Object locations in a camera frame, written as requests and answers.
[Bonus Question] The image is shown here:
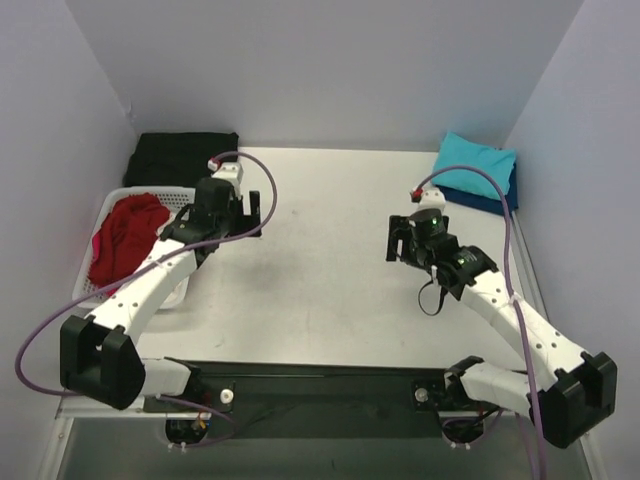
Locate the turquoise t-shirt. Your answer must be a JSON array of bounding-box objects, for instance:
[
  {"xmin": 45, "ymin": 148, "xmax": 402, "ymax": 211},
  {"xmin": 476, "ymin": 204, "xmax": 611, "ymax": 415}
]
[{"xmin": 431, "ymin": 132, "xmax": 517, "ymax": 200}]

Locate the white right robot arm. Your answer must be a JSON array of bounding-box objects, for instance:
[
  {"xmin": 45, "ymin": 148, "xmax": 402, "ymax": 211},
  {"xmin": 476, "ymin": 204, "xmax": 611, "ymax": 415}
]
[{"xmin": 386, "ymin": 208, "xmax": 618, "ymax": 448}]

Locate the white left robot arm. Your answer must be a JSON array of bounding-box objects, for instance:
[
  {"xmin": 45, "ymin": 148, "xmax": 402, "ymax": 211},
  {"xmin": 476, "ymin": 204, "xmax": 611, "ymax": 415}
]
[{"xmin": 60, "ymin": 169, "xmax": 261, "ymax": 412}]

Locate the white plastic laundry basket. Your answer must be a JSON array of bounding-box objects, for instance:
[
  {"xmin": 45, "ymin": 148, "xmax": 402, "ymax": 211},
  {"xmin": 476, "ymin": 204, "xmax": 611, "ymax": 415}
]
[{"xmin": 72, "ymin": 186, "xmax": 197, "ymax": 310}]

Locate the black folded t-shirt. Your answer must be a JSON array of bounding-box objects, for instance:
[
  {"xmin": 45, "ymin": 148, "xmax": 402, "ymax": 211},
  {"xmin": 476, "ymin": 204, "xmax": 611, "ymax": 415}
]
[{"xmin": 122, "ymin": 132, "xmax": 239, "ymax": 188}]

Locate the red t-shirt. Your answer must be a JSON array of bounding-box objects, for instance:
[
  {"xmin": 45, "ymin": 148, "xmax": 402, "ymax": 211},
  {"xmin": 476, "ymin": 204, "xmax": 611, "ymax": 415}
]
[{"xmin": 88, "ymin": 193, "xmax": 170, "ymax": 288}]

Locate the folded navy blue t-shirt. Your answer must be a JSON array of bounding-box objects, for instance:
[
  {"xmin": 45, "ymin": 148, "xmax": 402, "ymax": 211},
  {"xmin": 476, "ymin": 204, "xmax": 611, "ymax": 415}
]
[{"xmin": 433, "ymin": 169, "xmax": 503, "ymax": 216}]

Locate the pink garment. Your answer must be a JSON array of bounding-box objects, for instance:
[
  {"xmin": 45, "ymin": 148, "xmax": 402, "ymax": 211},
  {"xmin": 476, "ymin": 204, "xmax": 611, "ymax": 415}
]
[{"xmin": 91, "ymin": 231, "xmax": 102, "ymax": 264}]

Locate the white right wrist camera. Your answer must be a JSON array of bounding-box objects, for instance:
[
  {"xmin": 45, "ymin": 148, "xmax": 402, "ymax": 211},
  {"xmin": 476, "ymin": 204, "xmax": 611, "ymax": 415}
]
[{"xmin": 410, "ymin": 186, "xmax": 446, "ymax": 212}]

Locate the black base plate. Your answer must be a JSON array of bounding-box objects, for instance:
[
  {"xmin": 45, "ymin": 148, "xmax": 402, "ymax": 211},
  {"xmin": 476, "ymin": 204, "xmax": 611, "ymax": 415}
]
[{"xmin": 143, "ymin": 362, "xmax": 498, "ymax": 442}]

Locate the aluminium frame rail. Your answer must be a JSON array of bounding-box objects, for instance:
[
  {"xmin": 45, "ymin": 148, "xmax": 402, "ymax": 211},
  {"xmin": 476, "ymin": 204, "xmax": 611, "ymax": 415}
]
[{"xmin": 53, "ymin": 372, "xmax": 594, "ymax": 419}]

